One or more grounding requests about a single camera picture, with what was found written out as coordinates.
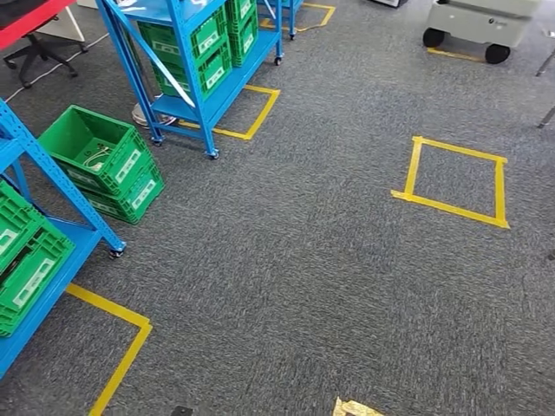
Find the blue wheeled shelf rack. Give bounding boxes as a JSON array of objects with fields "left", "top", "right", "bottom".
[
  {"left": 95, "top": 0, "right": 285, "bottom": 160},
  {"left": 255, "top": 0, "right": 305, "bottom": 41}
]

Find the blue metal shelf rack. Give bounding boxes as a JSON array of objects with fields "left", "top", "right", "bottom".
[{"left": 0, "top": 97, "right": 128, "bottom": 380}]

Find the green plastic crate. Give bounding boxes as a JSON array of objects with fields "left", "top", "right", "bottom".
[
  {"left": 137, "top": 4, "right": 229, "bottom": 68},
  {"left": 0, "top": 180, "right": 45, "bottom": 272},
  {"left": 228, "top": 12, "right": 260, "bottom": 68},
  {"left": 150, "top": 38, "right": 233, "bottom": 101},
  {"left": 224, "top": 0, "right": 257, "bottom": 36},
  {"left": 79, "top": 163, "right": 165, "bottom": 225},
  {"left": 0, "top": 220, "right": 76, "bottom": 338}
]

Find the yellow floor marking tape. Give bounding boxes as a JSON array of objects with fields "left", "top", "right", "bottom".
[{"left": 65, "top": 282, "right": 153, "bottom": 416}]

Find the white wheeled cart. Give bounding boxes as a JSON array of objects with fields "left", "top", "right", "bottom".
[{"left": 422, "top": 0, "right": 543, "bottom": 65}]

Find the black office chair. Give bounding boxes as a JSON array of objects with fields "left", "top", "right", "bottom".
[{"left": 3, "top": 16, "right": 90, "bottom": 89}]

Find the white cable bundle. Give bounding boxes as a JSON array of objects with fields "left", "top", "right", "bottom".
[{"left": 82, "top": 143, "right": 112, "bottom": 172}]

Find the green crate holding cables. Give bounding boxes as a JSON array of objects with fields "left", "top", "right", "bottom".
[{"left": 38, "top": 105, "right": 153, "bottom": 198}]

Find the white floor cable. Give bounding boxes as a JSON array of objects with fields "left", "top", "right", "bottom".
[{"left": 4, "top": 32, "right": 110, "bottom": 105}]

